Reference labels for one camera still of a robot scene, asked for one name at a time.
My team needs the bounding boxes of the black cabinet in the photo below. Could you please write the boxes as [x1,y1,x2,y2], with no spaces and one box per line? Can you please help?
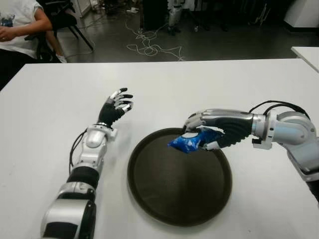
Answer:
[141,0,170,30]

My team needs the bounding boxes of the tangled white floor cable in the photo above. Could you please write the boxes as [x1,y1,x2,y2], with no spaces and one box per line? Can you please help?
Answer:
[82,17,186,61]

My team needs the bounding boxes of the white side table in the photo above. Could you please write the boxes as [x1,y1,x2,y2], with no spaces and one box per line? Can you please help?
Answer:
[291,46,319,73]

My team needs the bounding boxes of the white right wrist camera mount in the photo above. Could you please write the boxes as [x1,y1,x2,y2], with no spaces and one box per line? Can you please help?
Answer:
[252,135,273,150]

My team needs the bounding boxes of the folded metal frame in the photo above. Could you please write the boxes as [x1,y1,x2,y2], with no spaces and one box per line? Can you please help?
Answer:
[254,2,271,25]

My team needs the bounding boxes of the right robot hand black silver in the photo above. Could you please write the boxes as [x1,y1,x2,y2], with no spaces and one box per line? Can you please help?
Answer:
[183,108,255,152]

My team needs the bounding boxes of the seated person in white shirt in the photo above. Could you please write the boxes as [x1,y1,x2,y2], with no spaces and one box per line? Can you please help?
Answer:
[0,0,68,90]

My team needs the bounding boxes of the round dark brown tray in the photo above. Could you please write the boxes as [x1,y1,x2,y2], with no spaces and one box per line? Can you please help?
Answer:
[127,127,234,228]

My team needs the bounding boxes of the white angled cabinet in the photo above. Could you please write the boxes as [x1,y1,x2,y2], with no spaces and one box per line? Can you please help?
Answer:
[284,0,319,33]

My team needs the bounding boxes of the left robot hand black silver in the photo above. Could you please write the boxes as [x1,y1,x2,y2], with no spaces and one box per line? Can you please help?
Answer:
[99,87,134,129]

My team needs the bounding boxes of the white storage unit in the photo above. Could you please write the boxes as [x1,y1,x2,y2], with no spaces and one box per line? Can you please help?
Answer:
[72,0,92,18]

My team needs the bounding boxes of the blue Oreo cookie pack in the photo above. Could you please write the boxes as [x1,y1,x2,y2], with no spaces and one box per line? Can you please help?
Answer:
[167,126,225,154]

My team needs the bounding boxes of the silver humanoid robot legs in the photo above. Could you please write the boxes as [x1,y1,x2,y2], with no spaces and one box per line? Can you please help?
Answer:
[167,0,186,35]

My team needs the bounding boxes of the black stand with caster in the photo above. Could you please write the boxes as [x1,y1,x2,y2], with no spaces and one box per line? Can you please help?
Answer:
[186,7,207,32]

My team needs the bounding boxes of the black office chair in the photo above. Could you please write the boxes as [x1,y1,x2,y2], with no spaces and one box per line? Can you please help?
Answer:
[24,0,95,63]

